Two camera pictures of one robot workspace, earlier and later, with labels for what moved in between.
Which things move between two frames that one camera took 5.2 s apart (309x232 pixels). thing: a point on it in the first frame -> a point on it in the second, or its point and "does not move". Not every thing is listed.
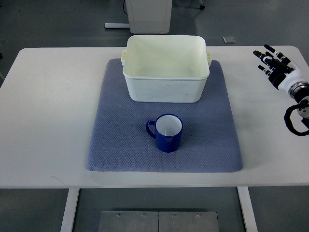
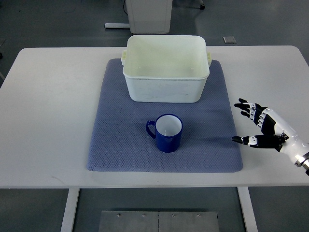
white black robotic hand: x=283 y=73 -> x=276 y=133
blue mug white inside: x=167 y=129 does not move
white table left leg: x=69 y=212 does not move
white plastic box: x=162 y=68 does not move
